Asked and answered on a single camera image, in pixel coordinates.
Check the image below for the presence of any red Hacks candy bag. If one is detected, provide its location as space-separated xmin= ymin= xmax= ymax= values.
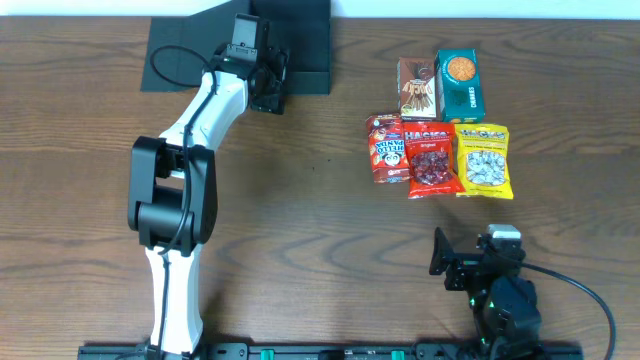
xmin=403 ymin=121 xmax=464 ymax=199

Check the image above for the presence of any dark green gift box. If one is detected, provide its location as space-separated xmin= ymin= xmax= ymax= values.
xmin=141 ymin=0 xmax=332 ymax=95

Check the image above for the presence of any Hello Panda snack bag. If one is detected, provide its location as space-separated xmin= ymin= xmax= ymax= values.
xmin=366 ymin=114 xmax=410 ymax=184

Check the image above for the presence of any brown Pocky box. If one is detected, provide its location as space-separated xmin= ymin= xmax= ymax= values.
xmin=397 ymin=57 xmax=437 ymax=121

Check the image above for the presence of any teal cookie box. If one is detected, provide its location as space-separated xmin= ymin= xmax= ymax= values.
xmin=435 ymin=48 xmax=486 ymax=123

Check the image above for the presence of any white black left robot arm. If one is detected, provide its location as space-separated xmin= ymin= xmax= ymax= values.
xmin=128 ymin=43 xmax=289 ymax=359

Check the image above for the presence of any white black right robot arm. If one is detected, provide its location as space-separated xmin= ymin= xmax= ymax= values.
xmin=429 ymin=224 xmax=541 ymax=359

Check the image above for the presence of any yellow Hacks candy bag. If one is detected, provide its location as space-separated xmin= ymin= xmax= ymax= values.
xmin=455 ymin=123 xmax=514 ymax=200

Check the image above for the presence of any black mounting rail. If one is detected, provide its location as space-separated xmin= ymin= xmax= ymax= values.
xmin=77 ymin=343 xmax=584 ymax=360

